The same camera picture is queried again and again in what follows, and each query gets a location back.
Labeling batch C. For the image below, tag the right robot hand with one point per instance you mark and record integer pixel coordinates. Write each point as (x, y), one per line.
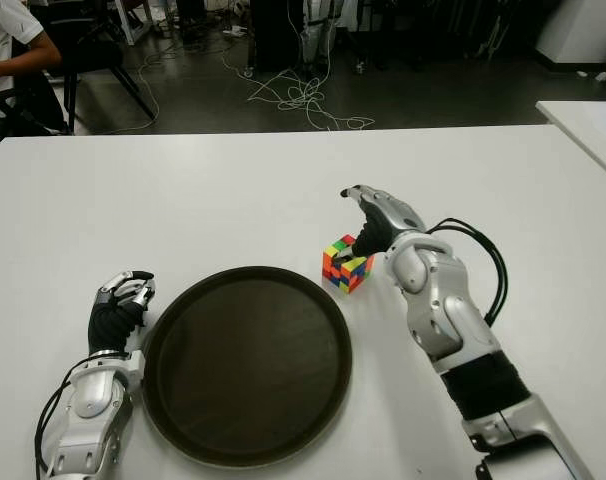
(388, 220)

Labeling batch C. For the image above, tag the white power strip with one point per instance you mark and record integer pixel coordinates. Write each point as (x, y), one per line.
(234, 32)

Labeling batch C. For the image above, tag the black chair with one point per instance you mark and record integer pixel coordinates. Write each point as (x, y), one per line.
(93, 50)

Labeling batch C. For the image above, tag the dark round plate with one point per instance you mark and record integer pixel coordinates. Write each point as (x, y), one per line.
(248, 365)

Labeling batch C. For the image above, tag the black office chair armrest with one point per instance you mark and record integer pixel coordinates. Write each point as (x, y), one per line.
(8, 100)

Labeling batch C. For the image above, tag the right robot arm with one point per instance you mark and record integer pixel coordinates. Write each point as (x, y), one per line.
(448, 310)

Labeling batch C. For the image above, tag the white pedestal box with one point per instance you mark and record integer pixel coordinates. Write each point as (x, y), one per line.
(583, 32)

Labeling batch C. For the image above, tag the black wheeled cabinet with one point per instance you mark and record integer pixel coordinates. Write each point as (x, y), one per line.
(275, 35)

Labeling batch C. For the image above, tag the white desk frame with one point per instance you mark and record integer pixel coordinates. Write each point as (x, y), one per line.
(130, 27)

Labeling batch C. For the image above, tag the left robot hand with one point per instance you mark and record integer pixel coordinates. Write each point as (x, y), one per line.
(110, 325)

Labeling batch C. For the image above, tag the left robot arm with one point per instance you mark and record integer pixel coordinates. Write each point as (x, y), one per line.
(93, 395)

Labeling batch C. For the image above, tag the multicoloured Rubik's cube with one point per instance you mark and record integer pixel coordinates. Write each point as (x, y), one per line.
(353, 277)

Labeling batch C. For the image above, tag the neighbouring white table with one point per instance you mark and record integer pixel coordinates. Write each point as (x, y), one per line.
(588, 127)

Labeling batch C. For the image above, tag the person in white shirt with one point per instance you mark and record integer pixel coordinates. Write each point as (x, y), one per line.
(3, 40)

